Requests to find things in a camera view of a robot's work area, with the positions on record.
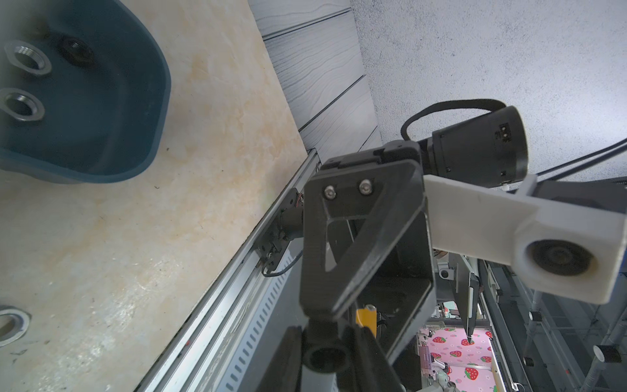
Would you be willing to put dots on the silver hex nut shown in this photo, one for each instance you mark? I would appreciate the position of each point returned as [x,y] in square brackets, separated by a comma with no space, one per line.
[27,58]
[14,324]
[21,105]

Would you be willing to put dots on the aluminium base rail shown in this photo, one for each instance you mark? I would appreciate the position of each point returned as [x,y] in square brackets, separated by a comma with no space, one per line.
[215,345]

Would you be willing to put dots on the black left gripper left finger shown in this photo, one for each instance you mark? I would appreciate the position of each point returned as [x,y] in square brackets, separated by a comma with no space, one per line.
[284,371]

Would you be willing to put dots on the black hex nut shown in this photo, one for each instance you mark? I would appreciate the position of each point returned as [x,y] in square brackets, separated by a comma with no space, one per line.
[325,357]
[76,52]

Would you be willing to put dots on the teal plastic storage box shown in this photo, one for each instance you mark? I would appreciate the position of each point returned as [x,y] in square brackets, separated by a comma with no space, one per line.
[103,123]

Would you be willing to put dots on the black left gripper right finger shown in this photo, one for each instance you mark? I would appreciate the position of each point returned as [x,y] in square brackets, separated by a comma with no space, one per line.
[370,370]

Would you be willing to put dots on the pink strawberry pattern cloth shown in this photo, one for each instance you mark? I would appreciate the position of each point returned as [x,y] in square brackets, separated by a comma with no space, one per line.
[470,361]

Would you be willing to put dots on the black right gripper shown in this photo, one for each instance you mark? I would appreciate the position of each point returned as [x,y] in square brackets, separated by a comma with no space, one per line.
[383,187]

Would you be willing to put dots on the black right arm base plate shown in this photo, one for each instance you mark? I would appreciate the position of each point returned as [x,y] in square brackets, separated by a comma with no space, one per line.
[285,225]

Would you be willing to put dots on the yellow plastic object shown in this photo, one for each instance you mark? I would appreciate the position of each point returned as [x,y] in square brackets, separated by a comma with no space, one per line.
[367,317]

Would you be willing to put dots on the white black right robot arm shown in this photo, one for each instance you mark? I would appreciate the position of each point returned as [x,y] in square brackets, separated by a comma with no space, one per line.
[488,151]

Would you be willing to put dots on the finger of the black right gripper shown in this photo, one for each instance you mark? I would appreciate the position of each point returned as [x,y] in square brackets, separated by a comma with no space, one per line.
[403,288]

